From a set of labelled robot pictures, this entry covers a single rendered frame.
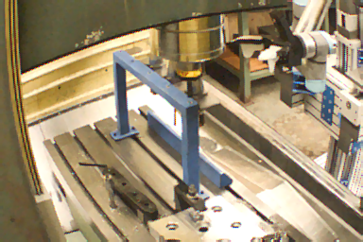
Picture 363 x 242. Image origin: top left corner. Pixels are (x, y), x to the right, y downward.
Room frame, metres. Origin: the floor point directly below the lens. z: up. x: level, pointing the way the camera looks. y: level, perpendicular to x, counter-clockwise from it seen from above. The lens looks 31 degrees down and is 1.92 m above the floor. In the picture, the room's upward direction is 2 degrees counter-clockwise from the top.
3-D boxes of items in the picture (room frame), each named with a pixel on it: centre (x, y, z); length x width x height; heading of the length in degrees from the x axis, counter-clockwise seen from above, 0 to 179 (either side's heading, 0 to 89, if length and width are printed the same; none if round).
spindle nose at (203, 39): (1.02, -0.02, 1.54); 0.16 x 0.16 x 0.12
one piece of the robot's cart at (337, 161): (1.81, -0.77, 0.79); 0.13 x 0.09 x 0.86; 28
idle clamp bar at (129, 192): (1.21, 0.16, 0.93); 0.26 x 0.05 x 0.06; 36
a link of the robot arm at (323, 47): (1.25, -0.41, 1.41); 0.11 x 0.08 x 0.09; 121
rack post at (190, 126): (1.24, -0.02, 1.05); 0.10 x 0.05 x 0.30; 121
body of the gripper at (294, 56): (1.17, -0.27, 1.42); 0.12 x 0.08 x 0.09; 121
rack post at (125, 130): (1.61, 0.20, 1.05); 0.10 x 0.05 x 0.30; 121
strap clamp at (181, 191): (1.13, -0.02, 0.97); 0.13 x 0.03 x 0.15; 31
